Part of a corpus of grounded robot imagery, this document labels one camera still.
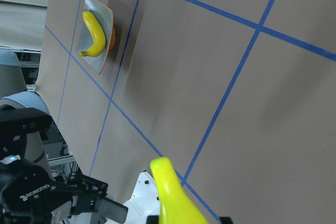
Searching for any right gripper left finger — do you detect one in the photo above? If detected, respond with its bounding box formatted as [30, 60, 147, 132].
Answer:
[146, 215, 159, 224]

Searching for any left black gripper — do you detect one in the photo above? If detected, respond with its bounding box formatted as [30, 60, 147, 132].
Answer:
[1, 156, 128, 223]

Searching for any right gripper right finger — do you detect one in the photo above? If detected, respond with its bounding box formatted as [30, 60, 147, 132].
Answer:
[219, 217, 232, 224]

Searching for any yellow banana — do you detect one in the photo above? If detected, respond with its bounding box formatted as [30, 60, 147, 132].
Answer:
[78, 11, 106, 57]
[150, 157, 208, 223]

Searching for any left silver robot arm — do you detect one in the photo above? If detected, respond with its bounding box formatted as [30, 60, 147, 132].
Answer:
[1, 49, 128, 223]

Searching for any grey square plate orange rim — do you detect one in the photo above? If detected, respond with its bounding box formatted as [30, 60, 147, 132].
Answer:
[76, 0, 116, 75]

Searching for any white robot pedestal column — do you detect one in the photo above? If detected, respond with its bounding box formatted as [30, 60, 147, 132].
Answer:
[124, 172, 160, 224]

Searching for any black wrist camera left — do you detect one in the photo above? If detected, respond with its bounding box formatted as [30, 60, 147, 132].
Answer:
[1, 108, 52, 141]

